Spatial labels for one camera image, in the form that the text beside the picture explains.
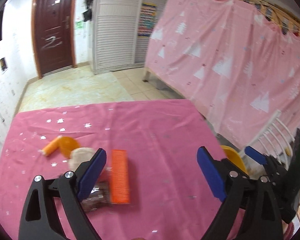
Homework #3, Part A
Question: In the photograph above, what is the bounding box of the white paper ball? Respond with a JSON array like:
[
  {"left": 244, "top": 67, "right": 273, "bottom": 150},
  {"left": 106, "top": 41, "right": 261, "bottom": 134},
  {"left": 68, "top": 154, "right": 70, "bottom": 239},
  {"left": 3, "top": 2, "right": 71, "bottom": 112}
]
[{"left": 68, "top": 147, "right": 96, "bottom": 171}]

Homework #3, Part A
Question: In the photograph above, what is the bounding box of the brown snack wrapper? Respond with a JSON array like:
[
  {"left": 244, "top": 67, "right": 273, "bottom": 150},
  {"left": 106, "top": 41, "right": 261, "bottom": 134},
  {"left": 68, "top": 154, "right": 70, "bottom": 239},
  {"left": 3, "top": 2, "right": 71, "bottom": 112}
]
[{"left": 81, "top": 181, "right": 110, "bottom": 213}]

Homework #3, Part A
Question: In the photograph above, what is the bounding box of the orange cardboard box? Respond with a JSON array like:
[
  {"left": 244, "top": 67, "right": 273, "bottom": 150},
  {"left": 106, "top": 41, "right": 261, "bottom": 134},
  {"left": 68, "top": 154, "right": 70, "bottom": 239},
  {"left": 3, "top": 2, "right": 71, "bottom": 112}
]
[{"left": 110, "top": 150, "right": 130, "bottom": 204}]

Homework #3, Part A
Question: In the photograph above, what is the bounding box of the orange plastic half shell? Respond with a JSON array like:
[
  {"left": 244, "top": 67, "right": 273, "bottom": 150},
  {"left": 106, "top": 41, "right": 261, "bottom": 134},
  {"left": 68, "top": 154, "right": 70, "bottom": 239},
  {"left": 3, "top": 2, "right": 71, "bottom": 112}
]
[{"left": 58, "top": 137, "right": 80, "bottom": 159}]

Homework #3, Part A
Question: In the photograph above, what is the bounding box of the white metal chair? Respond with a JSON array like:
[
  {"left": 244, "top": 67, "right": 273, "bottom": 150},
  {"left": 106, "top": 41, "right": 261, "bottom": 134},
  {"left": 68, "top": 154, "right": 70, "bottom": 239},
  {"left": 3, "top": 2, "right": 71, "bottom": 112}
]
[{"left": 239, "top": 110, "right": 295, "bottom": 169}]

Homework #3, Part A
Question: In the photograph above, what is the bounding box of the orange thread spool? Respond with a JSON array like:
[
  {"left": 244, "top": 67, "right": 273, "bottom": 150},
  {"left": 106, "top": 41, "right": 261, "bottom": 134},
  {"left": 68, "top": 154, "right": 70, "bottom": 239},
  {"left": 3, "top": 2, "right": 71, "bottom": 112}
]
[{"left": 39, "top": 135, "right": 62, "bottom": 157}]

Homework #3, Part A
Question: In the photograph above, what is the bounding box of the pink star tablecloth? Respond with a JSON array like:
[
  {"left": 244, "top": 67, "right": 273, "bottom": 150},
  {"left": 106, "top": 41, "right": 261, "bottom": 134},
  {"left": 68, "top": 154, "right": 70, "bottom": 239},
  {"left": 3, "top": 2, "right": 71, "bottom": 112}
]
[{"left": 0, "top": 99, "right": 243, "bottom": 240}]

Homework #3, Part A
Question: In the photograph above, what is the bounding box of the pink tree-print bed curtain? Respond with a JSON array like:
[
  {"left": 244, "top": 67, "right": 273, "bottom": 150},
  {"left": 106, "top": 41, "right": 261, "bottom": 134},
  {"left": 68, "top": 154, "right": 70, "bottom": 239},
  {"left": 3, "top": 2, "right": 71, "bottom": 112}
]
[{"left": 145, "top": 0, "right": 300, "bottom": 147}]

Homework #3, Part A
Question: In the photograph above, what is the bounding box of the dark red door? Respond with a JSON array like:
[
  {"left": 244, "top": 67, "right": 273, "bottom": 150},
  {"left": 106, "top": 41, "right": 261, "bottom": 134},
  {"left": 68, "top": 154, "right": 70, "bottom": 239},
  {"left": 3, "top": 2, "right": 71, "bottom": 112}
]
[{"left": 31, "top": 0, "right": 75, "bottom": 79}]

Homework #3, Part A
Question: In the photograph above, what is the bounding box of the white louvered wardrobe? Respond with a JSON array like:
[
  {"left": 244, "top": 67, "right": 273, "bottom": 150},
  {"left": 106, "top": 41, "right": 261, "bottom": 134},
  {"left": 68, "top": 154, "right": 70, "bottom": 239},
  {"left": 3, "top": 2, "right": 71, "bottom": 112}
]
[{"left": 92, "top": 0, "right": 167, "bottom": 74}]

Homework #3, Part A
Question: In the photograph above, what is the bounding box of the black hanging bag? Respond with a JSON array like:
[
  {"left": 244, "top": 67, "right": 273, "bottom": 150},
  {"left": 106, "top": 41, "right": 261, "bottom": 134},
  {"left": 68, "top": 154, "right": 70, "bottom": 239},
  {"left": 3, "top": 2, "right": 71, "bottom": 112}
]
[{"left": 83, "top": 0, "right": 93, "bottom": 22}]

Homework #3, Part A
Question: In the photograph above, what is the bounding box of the wooden bed frame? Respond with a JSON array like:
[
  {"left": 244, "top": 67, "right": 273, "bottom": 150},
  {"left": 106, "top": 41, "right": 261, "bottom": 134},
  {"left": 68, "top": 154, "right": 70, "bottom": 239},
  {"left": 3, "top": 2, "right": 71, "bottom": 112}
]
[{"left": 172, "top": 0, "right": 300, "bottom": 37}]

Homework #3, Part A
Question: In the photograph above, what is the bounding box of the colourful wall poster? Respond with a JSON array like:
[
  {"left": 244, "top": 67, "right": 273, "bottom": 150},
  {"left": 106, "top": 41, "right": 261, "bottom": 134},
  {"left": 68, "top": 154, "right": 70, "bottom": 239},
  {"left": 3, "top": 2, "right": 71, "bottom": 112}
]
[{"left": 138, "top": 3, "right": 157, "bottom": 37}]

